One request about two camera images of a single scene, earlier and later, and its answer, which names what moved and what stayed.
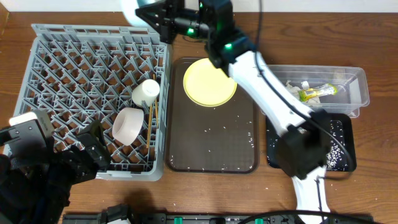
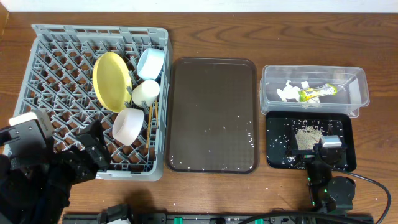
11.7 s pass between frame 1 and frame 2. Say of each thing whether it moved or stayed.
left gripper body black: stayed
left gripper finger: stayed
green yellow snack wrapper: stayed
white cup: stayed
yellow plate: moved
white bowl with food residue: stayed
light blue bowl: moved
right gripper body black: moved
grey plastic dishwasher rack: stayed
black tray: stayed
